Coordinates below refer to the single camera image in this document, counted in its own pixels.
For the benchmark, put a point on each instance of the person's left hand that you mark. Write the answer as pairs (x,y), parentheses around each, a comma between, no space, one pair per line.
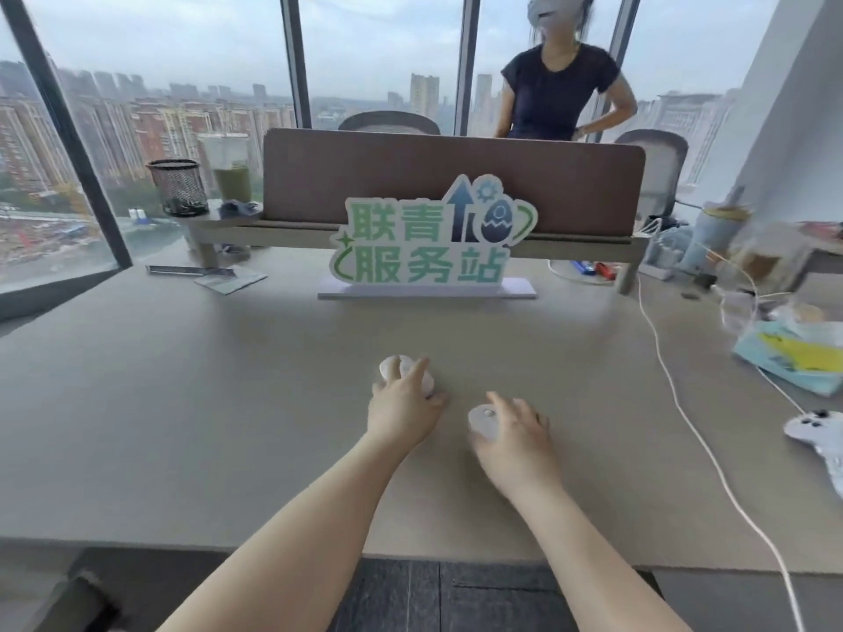
(402,414)

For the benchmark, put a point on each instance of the person's right hand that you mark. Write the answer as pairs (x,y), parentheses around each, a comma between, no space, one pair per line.
(520,454)

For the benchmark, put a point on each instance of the person's left thumb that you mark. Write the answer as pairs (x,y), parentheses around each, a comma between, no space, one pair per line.
(436,400)

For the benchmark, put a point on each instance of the white oval plastic object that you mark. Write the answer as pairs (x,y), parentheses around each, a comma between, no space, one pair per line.
(429,381)

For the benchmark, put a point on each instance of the white round plastic object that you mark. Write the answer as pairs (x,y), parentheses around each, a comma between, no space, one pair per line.
(481,419)

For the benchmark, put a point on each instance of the person's right forearm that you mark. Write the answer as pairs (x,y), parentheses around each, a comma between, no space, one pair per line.
(593,559)

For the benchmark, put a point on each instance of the person's left forearm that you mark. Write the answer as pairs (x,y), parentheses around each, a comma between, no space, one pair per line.
(296,539)

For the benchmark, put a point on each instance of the green and white desk sign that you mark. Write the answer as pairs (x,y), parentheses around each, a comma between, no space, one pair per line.
(421,253)

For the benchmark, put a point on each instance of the blue and red small item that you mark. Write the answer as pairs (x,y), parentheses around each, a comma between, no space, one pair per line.
(593,268)

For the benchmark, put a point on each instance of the brown desk divider panel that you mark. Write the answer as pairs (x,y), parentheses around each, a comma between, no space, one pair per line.
(395,171)

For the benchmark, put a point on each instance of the green white pamphlet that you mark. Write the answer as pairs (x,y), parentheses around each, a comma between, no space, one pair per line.
(230,280)

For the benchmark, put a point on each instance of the white power strip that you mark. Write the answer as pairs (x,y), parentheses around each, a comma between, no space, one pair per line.
(662,256)

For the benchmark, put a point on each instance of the small grey blue object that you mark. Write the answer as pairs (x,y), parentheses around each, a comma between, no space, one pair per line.
(238,207)

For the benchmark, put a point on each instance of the grey mesh office chair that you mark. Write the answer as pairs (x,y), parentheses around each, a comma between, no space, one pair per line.
(388,122)
(662,171)

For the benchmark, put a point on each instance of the thin black flat object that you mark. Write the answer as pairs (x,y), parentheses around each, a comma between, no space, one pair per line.
(178,269)

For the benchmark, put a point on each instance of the clear cup with green drink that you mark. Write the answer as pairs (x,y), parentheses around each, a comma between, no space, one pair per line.
(232,174)

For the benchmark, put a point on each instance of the light blue tumbler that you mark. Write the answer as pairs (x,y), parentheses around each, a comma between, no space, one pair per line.
(714,236)

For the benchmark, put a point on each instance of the black mesh pen holder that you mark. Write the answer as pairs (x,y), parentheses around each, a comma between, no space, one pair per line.
(176,187)

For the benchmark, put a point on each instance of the teal yellow tissue pack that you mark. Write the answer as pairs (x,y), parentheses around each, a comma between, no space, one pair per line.
(790,355)

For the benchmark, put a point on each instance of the clear plastic bag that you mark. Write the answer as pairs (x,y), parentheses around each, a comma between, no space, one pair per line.
(770,263)

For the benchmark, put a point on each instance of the white game controller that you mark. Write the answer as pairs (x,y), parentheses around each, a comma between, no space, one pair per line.
(820,434)

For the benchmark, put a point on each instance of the black chair armrest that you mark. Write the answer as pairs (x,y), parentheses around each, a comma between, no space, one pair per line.
(79,592)

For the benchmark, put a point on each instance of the dark window frame post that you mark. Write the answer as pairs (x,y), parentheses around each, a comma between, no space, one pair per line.
(622,39)
(295,59)
(467,59)
(72,138)

